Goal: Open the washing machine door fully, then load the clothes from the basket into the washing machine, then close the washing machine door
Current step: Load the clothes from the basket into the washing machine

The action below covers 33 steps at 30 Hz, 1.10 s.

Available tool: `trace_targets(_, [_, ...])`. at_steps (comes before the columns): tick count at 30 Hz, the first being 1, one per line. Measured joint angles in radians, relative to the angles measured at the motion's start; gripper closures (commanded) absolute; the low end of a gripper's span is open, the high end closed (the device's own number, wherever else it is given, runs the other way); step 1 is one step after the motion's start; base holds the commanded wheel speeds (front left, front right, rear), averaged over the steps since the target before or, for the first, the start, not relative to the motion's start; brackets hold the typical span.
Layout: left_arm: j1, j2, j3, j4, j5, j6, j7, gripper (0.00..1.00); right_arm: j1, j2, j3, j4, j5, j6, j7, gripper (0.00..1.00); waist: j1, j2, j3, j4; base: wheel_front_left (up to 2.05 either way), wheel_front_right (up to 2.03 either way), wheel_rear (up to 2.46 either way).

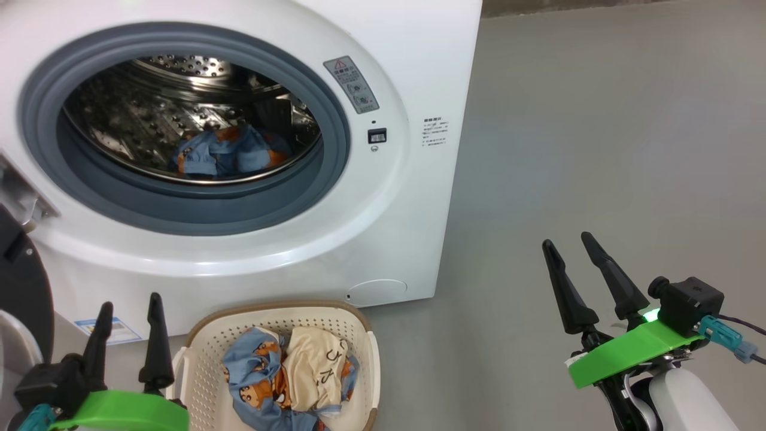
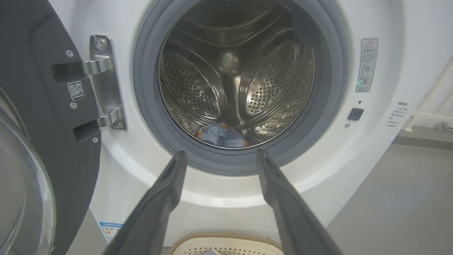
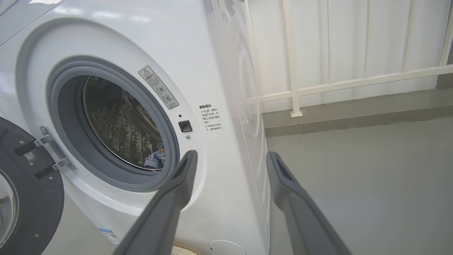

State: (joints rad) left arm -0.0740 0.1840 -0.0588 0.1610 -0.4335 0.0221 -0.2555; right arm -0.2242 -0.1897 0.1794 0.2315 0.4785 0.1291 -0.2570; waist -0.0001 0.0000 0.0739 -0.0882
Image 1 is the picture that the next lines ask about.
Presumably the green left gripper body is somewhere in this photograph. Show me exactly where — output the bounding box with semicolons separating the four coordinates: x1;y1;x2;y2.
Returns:
51;390;189;431

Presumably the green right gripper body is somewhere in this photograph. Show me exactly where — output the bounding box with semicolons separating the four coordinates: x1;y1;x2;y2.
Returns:
566;308;707;390

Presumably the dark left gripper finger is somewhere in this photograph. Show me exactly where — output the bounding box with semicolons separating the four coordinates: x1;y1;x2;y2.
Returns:
83;302;114;393
138;292;175;394

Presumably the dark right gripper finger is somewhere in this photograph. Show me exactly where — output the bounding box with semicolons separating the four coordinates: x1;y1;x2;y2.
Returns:
542;239;599;336
580;232;651;329

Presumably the black round glass washer door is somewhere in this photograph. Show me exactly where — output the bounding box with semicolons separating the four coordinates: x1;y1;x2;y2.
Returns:
0;204;56;396

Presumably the cream and blue garment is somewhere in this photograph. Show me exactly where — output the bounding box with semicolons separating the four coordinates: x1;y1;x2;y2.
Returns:
221;325;360;431

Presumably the blue bear-print garment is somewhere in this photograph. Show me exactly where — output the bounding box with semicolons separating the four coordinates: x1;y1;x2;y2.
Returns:
172;125;294;179

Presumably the metal door hinge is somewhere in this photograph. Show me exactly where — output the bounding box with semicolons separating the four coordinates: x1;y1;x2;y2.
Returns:
0;153;60;225

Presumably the white front-load washing machine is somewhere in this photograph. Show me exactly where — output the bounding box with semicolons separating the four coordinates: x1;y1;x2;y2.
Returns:
0;0;483;345

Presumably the perforated steel washer drum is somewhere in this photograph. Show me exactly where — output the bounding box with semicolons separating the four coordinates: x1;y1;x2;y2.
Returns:
63;54;323;185

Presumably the blue energy label sticker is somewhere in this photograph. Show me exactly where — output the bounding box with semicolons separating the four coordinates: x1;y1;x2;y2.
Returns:
74;316;143;346

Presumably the round white filter cover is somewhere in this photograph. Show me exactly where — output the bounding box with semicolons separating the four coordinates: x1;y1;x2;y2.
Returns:
346;279;408;308

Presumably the cream perforated laundry basket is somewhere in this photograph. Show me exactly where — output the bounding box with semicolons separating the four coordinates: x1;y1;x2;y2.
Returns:
166;301;381;431

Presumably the grey warning sticker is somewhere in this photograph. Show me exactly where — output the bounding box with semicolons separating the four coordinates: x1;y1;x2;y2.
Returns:
323;56;380;114

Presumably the teal left cable connector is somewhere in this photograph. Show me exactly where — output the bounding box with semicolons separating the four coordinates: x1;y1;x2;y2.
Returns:
18;404;57;431

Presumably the teal cable connector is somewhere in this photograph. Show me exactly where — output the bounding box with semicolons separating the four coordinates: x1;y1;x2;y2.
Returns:
697;315;759;364
18;404;57;431

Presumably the teal right cable connector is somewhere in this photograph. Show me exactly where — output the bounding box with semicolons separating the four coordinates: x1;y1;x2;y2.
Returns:
697;315;759;364

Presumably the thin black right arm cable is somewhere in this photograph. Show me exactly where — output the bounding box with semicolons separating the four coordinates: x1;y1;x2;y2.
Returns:
718;314;766;366

